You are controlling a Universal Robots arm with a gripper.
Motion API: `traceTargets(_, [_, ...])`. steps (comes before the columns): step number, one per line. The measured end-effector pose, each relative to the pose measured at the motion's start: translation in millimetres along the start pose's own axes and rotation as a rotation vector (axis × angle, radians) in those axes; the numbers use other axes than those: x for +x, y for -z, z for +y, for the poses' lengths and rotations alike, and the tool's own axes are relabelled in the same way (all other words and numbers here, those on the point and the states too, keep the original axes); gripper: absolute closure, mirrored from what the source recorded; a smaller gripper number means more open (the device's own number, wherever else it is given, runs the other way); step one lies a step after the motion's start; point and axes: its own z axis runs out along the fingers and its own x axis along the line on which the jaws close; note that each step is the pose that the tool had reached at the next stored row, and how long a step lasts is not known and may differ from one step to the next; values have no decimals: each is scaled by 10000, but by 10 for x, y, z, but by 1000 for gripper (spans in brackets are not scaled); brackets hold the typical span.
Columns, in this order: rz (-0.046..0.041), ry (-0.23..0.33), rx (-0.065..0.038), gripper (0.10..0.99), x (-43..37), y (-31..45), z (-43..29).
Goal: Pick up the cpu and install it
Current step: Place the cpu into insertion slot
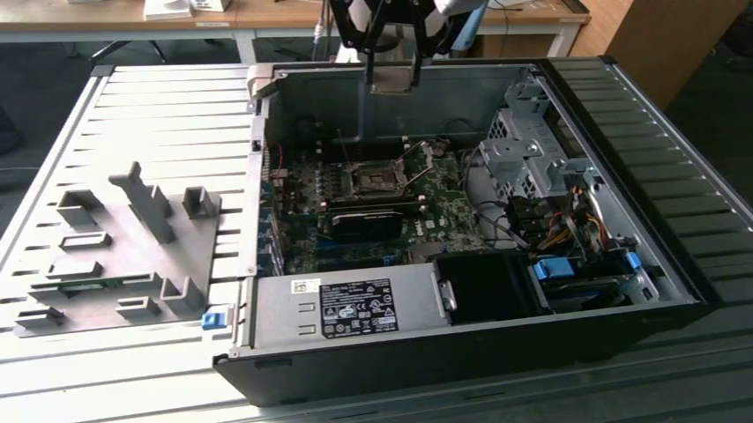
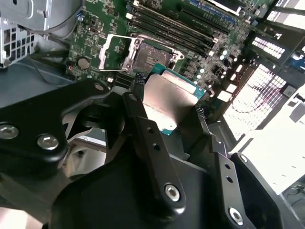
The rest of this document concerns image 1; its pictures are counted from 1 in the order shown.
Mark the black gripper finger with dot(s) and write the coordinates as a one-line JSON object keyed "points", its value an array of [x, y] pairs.
{"points": [[418, 66], [370, 66]]}

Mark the silver CPU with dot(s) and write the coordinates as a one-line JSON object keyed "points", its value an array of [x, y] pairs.
{"points": [[391, 79]]}

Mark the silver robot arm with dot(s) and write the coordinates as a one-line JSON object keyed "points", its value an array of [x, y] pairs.
{"points": [[385, 46]]}

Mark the CPU socket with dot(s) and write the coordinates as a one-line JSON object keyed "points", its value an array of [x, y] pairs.
{"points": [[377, 180]]}

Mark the pale blue teach pendant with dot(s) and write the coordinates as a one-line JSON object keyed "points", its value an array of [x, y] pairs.
{"points": [[467, 35]]}

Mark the metal drive cage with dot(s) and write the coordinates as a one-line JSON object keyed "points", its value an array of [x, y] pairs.
{"points": [[511, 154]]}

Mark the small white box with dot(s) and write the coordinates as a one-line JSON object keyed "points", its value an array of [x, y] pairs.
{"points": [[208, 5]]}

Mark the green motherboard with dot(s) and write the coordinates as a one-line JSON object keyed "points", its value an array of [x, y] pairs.
{"points": [[447, 216]]}

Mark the black graphics card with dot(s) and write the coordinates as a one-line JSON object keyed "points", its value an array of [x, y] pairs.
{"points": [[365, 224]]}

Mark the large white box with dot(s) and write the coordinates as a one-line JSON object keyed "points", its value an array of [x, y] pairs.
{"points": [[167, 9]]}

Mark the wooden cabinet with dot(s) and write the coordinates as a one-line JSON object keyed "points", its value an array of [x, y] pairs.
{"points": [[658, 44]]}

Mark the black chair base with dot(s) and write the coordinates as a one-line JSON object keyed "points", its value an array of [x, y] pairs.
{"points": [[118, 46]]}

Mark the wooden desk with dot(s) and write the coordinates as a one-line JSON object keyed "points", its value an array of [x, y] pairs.
{"points": [[88, 20]]}

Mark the black plastic shroud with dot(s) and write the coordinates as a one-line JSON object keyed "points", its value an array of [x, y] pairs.
{"points": [[482, 286]]}

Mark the hard disk in blue carrier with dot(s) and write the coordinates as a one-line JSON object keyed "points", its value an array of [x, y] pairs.
{"points": [[553, 269]]}

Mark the grey parts rack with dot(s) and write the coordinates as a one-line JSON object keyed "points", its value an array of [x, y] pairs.
{"points": [[188, 247]]}

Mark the black rating label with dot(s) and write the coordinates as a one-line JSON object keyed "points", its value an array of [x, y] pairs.
{"points": [[359, 308]]}

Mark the grey power supply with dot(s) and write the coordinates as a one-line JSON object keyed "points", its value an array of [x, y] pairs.
{"points": [[282, 308]]}

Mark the blue plastic drive clip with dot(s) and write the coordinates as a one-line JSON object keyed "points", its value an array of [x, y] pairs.
{"points": [[633, 260]]}

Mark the blue plastic case latch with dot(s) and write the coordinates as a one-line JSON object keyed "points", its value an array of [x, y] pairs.
{"points": [[214, 321]]}

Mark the black PC case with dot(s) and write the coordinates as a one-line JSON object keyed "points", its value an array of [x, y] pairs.
{"points": [[411, 370]]}

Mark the green RAM stick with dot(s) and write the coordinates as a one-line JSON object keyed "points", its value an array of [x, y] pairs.
{"points": [[82, 288]]}

